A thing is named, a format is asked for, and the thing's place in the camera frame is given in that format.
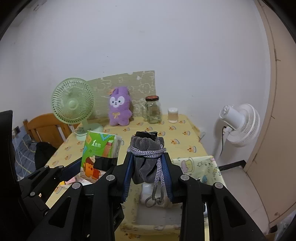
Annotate green tissue pack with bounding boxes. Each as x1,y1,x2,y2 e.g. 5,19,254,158
80,131,122,183

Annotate grey drawstring pouch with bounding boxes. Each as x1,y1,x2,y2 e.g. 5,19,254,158
127,131,166,208

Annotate black garment on chair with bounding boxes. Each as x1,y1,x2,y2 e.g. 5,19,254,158
34,142,57,170

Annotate blue plaid pillow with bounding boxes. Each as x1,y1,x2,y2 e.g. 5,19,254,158
13,134,37,181

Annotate yellow cartoon storage box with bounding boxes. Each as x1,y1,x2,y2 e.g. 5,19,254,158
119,153,225,235

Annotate purple plush bunny toy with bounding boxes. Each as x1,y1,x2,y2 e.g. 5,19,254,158
108,86,132,126

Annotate wooden chair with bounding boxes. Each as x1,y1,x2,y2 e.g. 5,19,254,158
23,113,73,149

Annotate beige door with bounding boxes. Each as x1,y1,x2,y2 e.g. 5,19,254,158
244,1,295,227

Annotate glass jar with lid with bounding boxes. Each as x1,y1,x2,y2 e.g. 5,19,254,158
142,95,162,124

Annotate green desk fan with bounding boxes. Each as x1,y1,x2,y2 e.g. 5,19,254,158
51,78,103,141

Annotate yellow patterned tablecloth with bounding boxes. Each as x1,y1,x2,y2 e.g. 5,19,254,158
45,113,210,241

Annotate cotton swab container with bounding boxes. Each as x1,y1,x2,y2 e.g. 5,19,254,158
168,108,178,123

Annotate beige cartoon board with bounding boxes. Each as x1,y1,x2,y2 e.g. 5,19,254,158
88,70,156,120

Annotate white standing fan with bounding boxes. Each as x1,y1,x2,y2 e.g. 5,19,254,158
214,103,260,160

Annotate wall power socket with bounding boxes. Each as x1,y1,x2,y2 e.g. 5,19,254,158
14,126,21,136

